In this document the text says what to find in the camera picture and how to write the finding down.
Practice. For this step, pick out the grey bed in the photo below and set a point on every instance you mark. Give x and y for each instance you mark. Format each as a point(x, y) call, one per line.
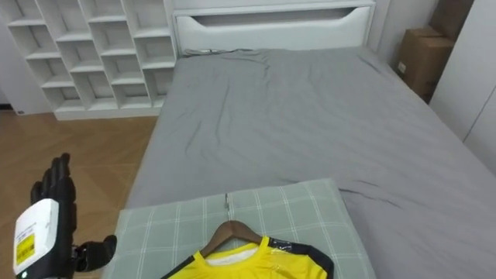
point(294, 128)

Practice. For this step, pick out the brown wooden clothes hanger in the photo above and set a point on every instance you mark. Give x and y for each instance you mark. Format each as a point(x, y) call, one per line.
point(230, 232)

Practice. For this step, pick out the white wardrobe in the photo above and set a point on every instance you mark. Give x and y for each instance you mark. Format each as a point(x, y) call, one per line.
point(470, 77)

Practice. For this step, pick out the brown cardboard box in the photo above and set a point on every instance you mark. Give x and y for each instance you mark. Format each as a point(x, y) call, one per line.
point(422, 62)

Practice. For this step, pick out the yellow and black shirt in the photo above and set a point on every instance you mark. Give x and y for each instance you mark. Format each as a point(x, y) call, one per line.
point(263, 263)

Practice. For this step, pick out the white shelf unit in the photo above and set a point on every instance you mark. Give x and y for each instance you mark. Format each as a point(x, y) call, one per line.
point(97, 58)

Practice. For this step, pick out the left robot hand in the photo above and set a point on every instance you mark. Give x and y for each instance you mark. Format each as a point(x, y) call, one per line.
point(58, 217)

